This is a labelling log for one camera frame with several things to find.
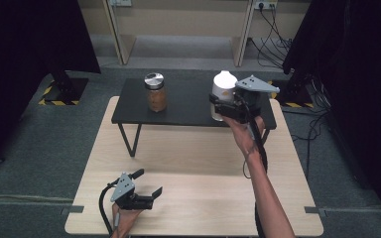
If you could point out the person's right hand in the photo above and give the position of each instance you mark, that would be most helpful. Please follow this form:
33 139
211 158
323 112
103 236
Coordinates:
244 135

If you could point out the glass jar with silver lid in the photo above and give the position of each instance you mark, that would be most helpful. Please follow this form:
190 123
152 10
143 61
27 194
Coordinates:
155 94

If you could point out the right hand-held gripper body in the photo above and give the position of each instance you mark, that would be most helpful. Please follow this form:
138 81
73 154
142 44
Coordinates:
256 85

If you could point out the black shelf with metal legs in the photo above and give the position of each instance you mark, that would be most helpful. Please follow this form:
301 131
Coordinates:
185 109

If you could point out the white wall socket with plugs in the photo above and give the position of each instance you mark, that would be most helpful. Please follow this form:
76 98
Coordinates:
265 4

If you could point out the black stand base striped tape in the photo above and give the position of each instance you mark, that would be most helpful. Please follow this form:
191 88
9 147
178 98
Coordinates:
64 92
294 95

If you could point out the black curtain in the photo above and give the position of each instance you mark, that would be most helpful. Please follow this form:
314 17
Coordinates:
23 66
360 82

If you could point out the beige wooden desk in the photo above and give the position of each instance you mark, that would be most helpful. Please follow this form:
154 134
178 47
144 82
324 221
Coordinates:
185 20

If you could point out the person's left hand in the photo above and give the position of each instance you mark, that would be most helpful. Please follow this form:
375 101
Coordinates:
125 221

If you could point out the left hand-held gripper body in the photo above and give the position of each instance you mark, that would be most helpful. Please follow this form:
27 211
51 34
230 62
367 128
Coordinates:
123 186

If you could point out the clear bottle with white cap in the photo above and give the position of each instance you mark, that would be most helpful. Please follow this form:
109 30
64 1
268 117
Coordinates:
224 86

